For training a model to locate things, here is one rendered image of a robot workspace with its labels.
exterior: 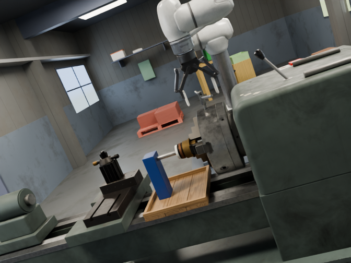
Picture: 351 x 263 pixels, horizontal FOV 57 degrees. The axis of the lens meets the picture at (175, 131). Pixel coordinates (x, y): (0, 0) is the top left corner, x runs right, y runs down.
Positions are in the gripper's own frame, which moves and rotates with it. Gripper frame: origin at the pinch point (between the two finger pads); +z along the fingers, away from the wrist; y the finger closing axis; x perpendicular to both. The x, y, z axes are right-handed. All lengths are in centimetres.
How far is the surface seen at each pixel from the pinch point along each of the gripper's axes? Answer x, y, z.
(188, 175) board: 24, -18, 43
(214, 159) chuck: -10.8, -6.7, 24.2
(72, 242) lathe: 1, -80, 39
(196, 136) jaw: 7.4, -8.3, 18.4
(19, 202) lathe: 28, -104, 20
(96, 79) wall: 966, -153, 67
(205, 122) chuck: -4.8, -3.8, 9.6
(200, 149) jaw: -7.2, -10.1, 18.8
